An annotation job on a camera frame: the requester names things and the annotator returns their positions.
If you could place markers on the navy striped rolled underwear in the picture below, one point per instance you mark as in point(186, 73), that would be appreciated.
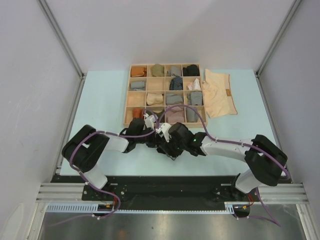
point(176, 84)

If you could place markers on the pink white rolled underwear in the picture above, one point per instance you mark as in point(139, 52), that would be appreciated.
point(194, 85)

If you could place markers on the black garment pile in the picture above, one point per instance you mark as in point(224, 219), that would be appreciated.
point(162, 147)

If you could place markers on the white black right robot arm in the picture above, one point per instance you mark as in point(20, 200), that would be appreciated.
point(265, 160)

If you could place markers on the wooden grid organizer tray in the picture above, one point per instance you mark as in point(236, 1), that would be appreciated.
point(160, 85)

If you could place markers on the grey rolled underwear middle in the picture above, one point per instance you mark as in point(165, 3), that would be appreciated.
point(173, 99)

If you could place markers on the dark green rolled underwear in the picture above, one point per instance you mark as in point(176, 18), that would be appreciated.
point(158, 115)

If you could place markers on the orange and cream underwear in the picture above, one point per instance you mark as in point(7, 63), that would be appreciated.
point(138, 113)

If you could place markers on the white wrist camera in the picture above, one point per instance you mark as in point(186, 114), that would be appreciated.
point(163, 131)
point(150, 120)

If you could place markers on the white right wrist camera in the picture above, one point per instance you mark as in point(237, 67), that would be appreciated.
point(163, 131)

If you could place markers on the olive rolled underwear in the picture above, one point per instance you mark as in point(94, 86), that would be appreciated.
point(157, 70)

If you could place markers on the peach underwear flat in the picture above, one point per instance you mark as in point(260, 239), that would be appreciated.
point(217, 94)

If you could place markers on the grey rolled underwear left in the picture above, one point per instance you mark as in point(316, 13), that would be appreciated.
point(138, 86)

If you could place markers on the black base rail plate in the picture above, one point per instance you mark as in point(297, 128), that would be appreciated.
point(169, 190)

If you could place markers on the peach rolled underwear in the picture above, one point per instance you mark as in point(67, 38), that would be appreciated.
point(154, 99)

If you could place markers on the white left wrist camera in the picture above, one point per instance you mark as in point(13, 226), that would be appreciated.
point(150, 120)

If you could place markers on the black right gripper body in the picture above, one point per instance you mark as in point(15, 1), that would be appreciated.
point(179, 147)

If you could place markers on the aluminium corner post left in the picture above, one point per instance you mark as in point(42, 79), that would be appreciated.
point(48, 13)

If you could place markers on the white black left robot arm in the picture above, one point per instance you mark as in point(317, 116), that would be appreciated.
point(87, 145)

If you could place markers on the black rolled underwear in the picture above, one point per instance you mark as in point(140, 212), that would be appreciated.
point(191, 71)

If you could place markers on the aluminium corner post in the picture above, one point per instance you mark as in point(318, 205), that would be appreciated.
point(48, 13)
point(278, 36)

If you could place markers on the grey rolled underwear top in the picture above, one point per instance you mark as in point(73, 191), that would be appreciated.
point(174, 71)

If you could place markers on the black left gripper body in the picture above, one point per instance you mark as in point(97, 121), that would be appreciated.
point(150, 140)

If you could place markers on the grey striped rolled underwear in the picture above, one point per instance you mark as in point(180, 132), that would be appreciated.
point(195, 98)

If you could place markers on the grey rolled underwear bottom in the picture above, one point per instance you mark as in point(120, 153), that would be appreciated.
point(191, 115)

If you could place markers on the orange rolled underwear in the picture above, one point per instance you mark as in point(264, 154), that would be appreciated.
point(138, 71)

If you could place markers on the white slotted cable duct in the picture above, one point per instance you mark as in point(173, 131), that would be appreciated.
point(103, 208)

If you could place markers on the aluminium frame profile front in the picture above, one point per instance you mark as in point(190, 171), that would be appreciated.
point(286, 193)

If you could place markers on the aluminium corner post right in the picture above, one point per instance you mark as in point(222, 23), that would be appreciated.
point(278, 36)

